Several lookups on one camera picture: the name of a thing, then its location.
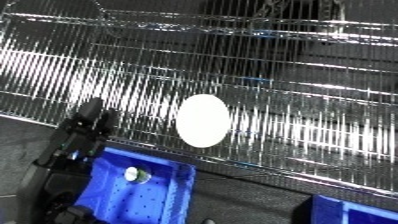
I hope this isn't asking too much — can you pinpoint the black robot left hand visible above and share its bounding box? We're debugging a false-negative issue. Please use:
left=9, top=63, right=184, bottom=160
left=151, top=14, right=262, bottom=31
left=33, top=97, right=121, bottom=168

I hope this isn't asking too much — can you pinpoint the white paper cup green band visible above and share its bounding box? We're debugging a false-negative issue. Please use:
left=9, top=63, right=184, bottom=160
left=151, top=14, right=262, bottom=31
left=175, top=93, right=231, bottom=149
left=122, top=165, right=153, bottom=184

